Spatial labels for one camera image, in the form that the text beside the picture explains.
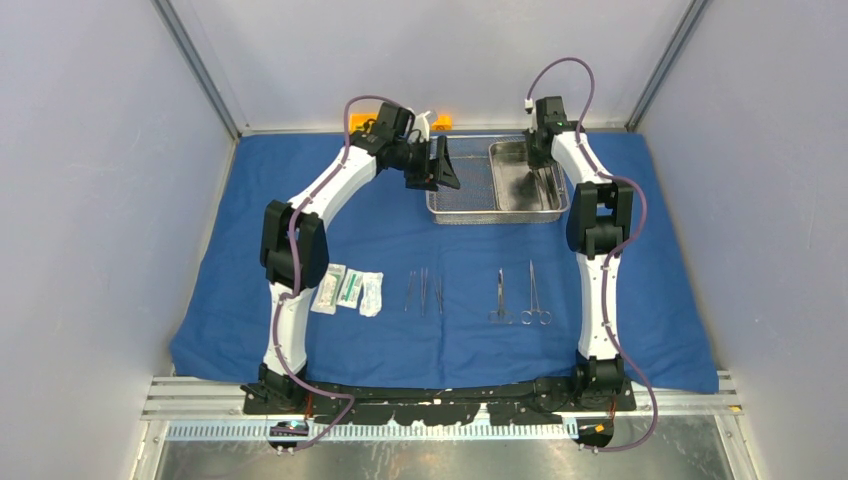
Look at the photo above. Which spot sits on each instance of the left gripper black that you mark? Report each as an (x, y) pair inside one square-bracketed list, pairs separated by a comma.
[(425, 178)]

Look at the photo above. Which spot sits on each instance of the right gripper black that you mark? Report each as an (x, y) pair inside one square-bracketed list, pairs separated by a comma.
[(533, 160)]

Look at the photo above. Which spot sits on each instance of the wire mesh instrument basket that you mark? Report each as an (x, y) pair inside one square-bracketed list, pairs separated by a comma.
[(474, 202)]

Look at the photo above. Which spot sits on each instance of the blue surgical drape cloth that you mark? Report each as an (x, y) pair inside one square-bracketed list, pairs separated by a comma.
[(387, 228)]

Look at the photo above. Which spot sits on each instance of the clear plastic packet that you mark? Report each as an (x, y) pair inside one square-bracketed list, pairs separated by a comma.
[(371, 302)]

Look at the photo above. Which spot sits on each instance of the steel surgical scissors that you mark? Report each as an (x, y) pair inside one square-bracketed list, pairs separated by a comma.
[(500, 314)]

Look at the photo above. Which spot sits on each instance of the green white small packet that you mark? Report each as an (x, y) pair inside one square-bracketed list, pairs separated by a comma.
[(350, 289)]

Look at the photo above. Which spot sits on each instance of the white sterile pouch packet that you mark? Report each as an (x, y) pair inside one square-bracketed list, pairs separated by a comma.
[(326, 294)]

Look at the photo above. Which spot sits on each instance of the steel surgical forceps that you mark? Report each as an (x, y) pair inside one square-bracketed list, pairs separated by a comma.
[(534, 313)]

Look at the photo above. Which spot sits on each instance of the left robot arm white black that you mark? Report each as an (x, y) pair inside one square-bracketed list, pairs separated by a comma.
[(294, 250)]

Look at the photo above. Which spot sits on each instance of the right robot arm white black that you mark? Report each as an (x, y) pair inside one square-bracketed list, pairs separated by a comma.
[(598, 224)]

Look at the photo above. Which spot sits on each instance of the small orange plastic block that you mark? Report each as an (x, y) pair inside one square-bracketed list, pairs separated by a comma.
[(442, 123)]

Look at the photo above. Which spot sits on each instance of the large orange plastic block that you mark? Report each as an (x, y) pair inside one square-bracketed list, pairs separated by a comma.
[(358, 121)]

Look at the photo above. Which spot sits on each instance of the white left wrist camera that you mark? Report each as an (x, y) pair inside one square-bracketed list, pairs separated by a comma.
[(421, 126)]

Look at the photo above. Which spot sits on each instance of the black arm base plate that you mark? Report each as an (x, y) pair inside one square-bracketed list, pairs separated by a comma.
[(535, 402)]

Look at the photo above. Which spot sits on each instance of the aluminium front frame rail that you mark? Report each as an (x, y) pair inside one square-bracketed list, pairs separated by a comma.
[(191, 409)]

